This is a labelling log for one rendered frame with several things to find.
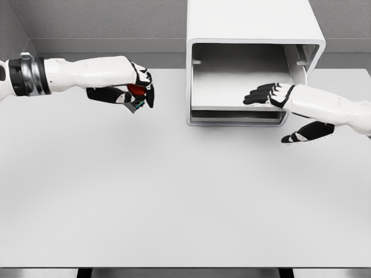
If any black-white robot right hand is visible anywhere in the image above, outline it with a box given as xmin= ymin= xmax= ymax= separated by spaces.
xmin=242 ymin=82 xmax=340 ymax=144

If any black-white robot left hand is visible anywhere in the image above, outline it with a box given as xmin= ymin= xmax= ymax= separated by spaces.
xmin=85 ymin=55 xmax=155 ymax=109

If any red and grey load switch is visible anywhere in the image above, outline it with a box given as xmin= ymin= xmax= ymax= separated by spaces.
xmin=122 ymin=83 xmax=146 ymax=114

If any white shallow cabinet drawer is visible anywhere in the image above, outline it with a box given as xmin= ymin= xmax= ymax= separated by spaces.
xmin=190 ymin=65 xmax=294 ymax=112

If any white tabletop storage cabinet shell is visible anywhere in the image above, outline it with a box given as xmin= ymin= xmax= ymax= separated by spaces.
xmin=185 ymin=0 xmax=327 ymax=127

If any white low cabinet drawer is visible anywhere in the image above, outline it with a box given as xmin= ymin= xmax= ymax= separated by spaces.
xmin=190 ymin=109 xmax=288 ymax=126

